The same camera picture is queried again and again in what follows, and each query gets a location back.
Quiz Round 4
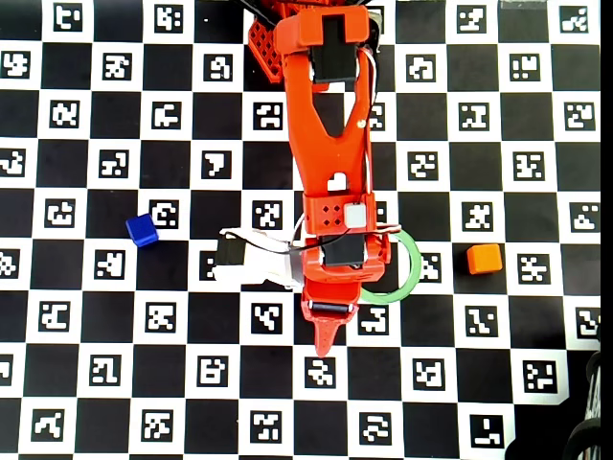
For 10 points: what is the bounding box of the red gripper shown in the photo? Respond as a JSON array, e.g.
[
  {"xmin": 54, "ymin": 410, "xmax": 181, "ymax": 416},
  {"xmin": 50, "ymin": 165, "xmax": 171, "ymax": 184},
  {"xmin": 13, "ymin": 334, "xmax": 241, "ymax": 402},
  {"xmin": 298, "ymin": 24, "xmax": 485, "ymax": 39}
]
[{"xmin": 300, "ymin": 232, "xmax": 393, "ymax": 358}]

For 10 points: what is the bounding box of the blue cube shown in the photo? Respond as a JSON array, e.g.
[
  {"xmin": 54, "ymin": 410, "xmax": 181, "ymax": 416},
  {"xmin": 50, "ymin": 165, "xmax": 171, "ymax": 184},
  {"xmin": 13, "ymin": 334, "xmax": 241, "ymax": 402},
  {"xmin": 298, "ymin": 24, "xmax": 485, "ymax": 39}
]
[{"xmin": 125, "ymin": 213, "xmax": 160, "ymax": 249}]

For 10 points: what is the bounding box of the red robot base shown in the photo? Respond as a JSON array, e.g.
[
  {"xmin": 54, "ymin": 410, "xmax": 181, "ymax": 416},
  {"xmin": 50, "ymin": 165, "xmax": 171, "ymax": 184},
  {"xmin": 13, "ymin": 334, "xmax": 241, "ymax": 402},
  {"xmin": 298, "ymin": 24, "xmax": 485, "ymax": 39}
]
[{"xmin": 237, "ymin": 0, "xmax": 385, "ymax": 81}]

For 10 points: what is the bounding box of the orange cube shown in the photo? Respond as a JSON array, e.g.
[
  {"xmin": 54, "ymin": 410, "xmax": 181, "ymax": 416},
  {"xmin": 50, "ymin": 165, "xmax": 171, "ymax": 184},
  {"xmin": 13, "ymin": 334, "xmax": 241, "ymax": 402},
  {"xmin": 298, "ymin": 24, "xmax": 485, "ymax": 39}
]
[{"xmin": 465, "ymin": 242, "xmax": 505, "ymax": 276}]

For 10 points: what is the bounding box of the white square wrist module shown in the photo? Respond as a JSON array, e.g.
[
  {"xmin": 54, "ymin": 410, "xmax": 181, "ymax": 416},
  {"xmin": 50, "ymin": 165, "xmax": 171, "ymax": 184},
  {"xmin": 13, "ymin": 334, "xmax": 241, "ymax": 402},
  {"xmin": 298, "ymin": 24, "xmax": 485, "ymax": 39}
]
[{"xmin": 344, "ymin": 204, "xmax": 369, "ymax": 229}]

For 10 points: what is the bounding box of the black flexible stand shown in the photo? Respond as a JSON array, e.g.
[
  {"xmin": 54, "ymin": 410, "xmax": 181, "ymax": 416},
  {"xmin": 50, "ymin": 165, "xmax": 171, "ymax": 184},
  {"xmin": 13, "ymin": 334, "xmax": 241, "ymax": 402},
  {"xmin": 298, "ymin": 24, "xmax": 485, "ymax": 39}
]
[{"xmin": 564, "ymin": 325, "xmax": 613, "ymax": 460}]

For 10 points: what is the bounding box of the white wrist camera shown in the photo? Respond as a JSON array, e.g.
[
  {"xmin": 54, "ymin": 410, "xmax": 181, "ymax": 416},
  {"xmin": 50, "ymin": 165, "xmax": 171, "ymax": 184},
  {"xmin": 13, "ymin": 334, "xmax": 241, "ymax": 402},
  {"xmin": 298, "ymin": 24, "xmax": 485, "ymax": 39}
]
[{"xmin": 212, "ymin": 227, "xmax": 304, "ymax": 289}]

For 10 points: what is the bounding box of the green ring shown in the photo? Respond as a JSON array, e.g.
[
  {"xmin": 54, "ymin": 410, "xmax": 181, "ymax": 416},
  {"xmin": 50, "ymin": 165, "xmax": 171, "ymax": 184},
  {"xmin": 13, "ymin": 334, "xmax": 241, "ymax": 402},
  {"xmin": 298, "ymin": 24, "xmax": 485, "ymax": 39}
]
[{"xmin": 358, "ymin": 228, "xmax": 423, "ymax": 306}]

